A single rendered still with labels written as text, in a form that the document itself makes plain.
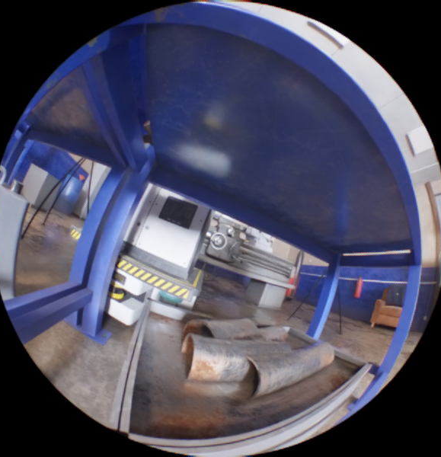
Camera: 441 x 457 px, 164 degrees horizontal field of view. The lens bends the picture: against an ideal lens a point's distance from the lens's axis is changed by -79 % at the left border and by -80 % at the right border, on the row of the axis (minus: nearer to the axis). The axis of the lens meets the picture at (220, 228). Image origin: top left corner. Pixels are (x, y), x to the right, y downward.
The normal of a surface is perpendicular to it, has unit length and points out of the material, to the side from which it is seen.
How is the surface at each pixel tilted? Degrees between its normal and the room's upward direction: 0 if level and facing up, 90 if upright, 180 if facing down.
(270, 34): 180
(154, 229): 90
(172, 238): 90
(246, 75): 180
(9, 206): 90
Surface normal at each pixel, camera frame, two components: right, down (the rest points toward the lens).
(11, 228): 0.94, 0.34
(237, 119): -0.34, 0.91
